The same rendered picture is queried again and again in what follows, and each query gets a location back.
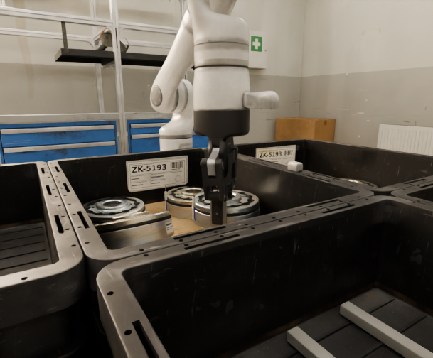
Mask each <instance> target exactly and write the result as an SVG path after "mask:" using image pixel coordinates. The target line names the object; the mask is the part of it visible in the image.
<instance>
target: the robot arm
mask: <svg viewBox="0 0 433 358"><path fill-rule="evenodd" d="M186 1H187V4H188V8H187V10H186V13H185V15H184V17H183V20H182V22H181V26H180V28H179V31H178V33H177V36H176V39H175V41H174V42H173V45H172V47H171V50H170V52H169V54H168V56H167V58H166V60H165V62H164V64H163V66H162V68H161V69H160V71H159V73H158V75H157V76H156V79H155V80H154V83H153V86H152V88H151V95H150V100H151V105H152V107H153V109H154V110H155V111H157V112H160V113H173V117H172V120H171V121H170V122H169V123H168V124H167V125H165V126H162V127H161V128H160V129H159V138H160V151H165V150H174V149H183V148H193V138H192V132H193V127H194V132H195V134H196V135H199V136H207V137H208V138H209V139H208V140H209V142H208V149H206V150H205V158H202V160H201V170H202V177H203V189H204V198H205V200H209V201H210V225H211V227H215V226H219V225H222V224H227V199H228V198H232V192H231V190H233V189H234V188H235V185H234V183H235V181H236V173H237V155H238V153H237V151H238V147H237V145H234V141H233V137H235V136H244V135H247V134H248V133H249V131H250V109H278V108H279V96H278V94H277V93H275V92H273V91H266V92H255V93H250V77H249V69H248V68H249V43H250V33H249V28H248V24H247V23H246V22H245V21H244V20H242V19H241V18H238V17H234V16H231V15H230V14H231V12H232V10H233V8H234V6H235V3H236V1H237V0H186ZM193 66H195V73H194V81H193V86H192V84H191V83H190V82H189V81H188V80H185V79H183V77H184V75H185V74H186V73H187V72H188V71H189V70H190V69H191V68H192V67H193ZM213 186H216V188H217V190H219V191H217V192H216V191H213Z"/></svg>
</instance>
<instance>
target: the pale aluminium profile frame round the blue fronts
mask: <svg viewBox="0 0 433 358"><path fill-rule="evenodd" d="M179 3H180V9H181V22H182V20H183V17H184V15H185V13H186V0H179ZM89 5H90V18H89V17H83V16H72V15H66V14H60V13H49V12H43V11H32V10H26V9H15V8H9V7H3V6H0V16H12V17H19V18H31V19H38V20H44V21H57V22H61V21H65V22H66V23H76V24H82V25H89V26H91V29H92V36H78V35H70V34H67V40H74V41H83V42H88V43H89V44H90V45H91V46H92V47H93V50H96V49H97V48H98V47H99V46H100V45H101V44H102V42H101V40H100V34H101V32H103V31H104V32H105V33H111V34H112V45H113V51H114V73H115V84H116V93H117V112H118V113H119V119H118V122H119V132H117V136H119V140H120V150H121V154H125V153H127V136H128V133H127V132H126V125H125V115H124V95H123V84H122V64H121V53H120V43H119V41H121V42H122V43H123V44H124V45H132V46H141V47H149V48H165V49H171V47H172V45H173V44H167V43H152V42H145V41H137V40H128V42H129V44H128V42H127V40H122V39H119V35H120V32H121V31H122V30H124V29H127V30H133V31H146V32H152V33H165V34H171V35H177V33H178V31H179V28H170V27H164V26H153V25H146V24H140V23H130V22H123V21H118V13H117V0H109V7H110V17H111V20H107V19H101V18H96V10H95V0H89ZM97 26H101V27H104V28H103V29H102V30H101V31H99V32H97ZM0 34H1V35H10V36H25V37H34V38H50V39H58V40H62V39H63V34H62V33H48V32H40V31H26V30H18V29H10V28H0ZM95 77H96V85H97V100H98V109H99V113H104V112H105V111H104V102H103V93H102V78H101V69H100V64H99V63H95ZM122 115H123V119H122ZM0 165H1V163H0Z"/></svg>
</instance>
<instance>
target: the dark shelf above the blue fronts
mask: <svg viewBox="0 0 433 358"><path fill-rule="evenodd" d="M120 53H121V64H122V65H138V66H152V67H162V66H163V64H164V62H165V60H166V58H167V55H154V54H143V53H126V52H120ZM54 57H55V62H70V63H99V64H102V66H103V65H106V64H107V63H110V62H113V61H114V51H106V50H85V49H72V48H68V53H64V48H61V49H60V50H59V51H58V52H57V53H56V54H55V56H54Z"/></svg>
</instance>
